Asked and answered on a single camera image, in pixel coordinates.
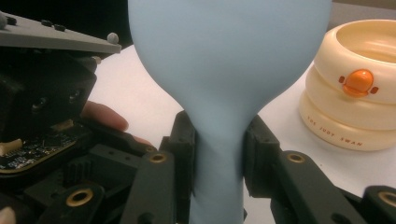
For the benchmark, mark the light blue hairbrush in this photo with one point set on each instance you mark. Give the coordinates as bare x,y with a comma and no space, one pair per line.
224,62

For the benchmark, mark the white table mat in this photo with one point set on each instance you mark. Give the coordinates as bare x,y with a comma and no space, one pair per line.
140,93

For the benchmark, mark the cream ribbed cup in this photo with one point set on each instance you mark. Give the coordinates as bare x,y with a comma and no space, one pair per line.
351,118

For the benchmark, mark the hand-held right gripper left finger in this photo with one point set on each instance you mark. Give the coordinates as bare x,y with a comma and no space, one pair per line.
162,180

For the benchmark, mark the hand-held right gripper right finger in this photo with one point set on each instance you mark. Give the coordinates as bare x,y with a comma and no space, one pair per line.
280,177

